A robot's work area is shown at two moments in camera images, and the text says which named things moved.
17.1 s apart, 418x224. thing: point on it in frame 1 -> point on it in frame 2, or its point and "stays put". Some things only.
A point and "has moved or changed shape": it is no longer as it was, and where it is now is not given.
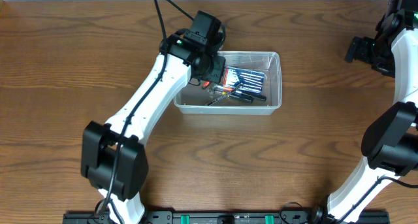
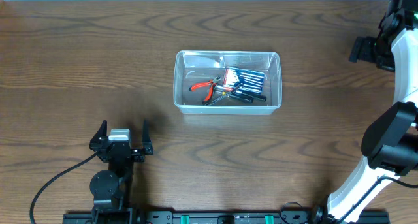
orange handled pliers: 206,84 has moved or changed shape
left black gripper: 213,71 -> 120,149
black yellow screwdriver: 248,100 stays put
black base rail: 227,217 stays put
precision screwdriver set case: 244,80 stays put
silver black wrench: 224,96 stays put
